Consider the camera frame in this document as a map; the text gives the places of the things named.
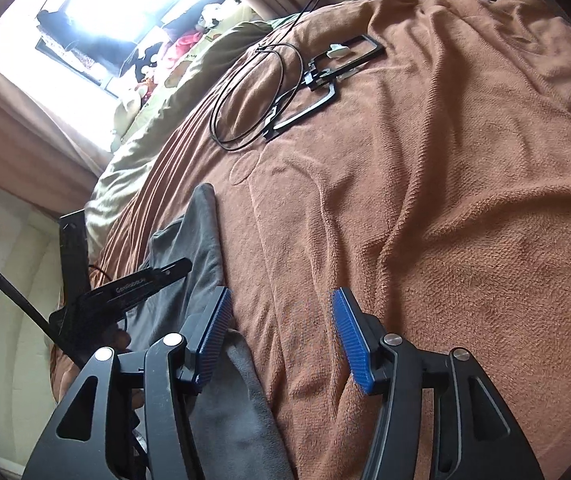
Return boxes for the grey t-shirt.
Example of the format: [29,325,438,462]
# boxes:
[126,182,293,480]

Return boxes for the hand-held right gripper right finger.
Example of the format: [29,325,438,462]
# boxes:
[332,287,546,480]

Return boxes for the brown fleece blanket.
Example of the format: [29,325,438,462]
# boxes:
[48,0,571,480]

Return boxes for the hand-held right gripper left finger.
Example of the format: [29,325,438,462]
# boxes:
[28,286,232,480]

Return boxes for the pile of clothes at window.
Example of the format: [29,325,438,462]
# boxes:
[130,0,229,106]

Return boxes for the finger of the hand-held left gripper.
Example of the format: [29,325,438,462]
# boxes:
[88,257,192,307]

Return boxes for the black metal frame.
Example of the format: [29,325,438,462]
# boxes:
[263,77,339,142]
[308,34,385,92]

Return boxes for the large dark hanging garment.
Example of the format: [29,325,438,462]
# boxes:
[38,10,136,70]

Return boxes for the black braided cable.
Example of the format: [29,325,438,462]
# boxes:
[0,242,84,363]

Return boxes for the cream leather headboard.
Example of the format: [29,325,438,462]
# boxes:
[0,220,64,466]

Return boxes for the thin black cable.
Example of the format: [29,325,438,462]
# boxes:
[210,0,332,153]

